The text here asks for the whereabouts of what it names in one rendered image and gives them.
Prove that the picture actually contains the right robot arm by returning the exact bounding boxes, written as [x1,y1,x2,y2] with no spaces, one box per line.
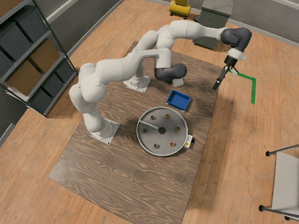
[69,48,187,140]

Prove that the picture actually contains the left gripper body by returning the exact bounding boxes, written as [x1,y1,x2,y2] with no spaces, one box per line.
[224,55,238,67]

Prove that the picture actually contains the blue rectangular tray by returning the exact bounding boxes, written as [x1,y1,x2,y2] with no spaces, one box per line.
[166,90,191,111]

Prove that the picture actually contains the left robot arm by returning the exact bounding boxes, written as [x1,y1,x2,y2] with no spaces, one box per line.
[124,20,252,90]

